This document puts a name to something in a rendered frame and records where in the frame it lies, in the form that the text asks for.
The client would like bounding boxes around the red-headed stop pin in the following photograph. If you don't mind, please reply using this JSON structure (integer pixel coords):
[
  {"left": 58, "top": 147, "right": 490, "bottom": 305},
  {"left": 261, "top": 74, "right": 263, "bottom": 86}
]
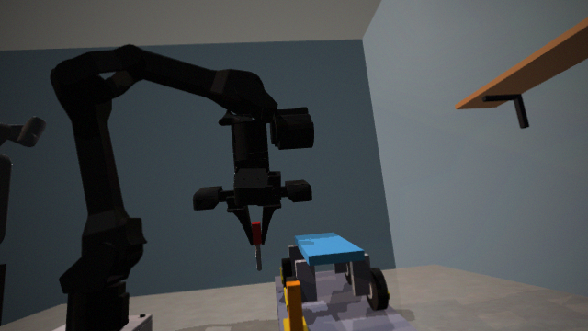
[{"left": 252, "top": 222, "right": 262, "bottom": 271}]

